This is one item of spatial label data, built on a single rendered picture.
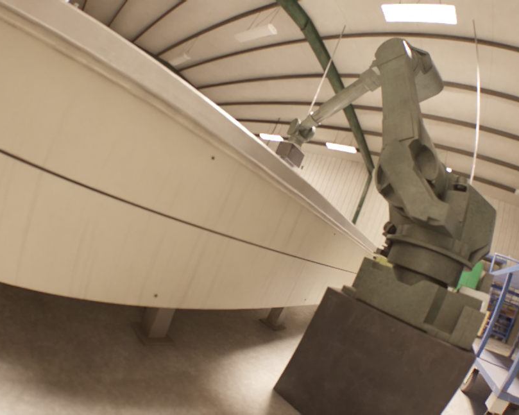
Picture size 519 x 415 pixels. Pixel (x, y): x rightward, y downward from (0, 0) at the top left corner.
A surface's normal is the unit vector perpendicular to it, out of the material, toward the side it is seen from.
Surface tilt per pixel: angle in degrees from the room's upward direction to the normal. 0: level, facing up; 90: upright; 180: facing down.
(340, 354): 90
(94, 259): 90
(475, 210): 90
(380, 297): 90
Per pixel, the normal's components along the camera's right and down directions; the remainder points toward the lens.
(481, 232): -0.37, -0.21
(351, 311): -0.69, -0.34
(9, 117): 0.71, 0.27
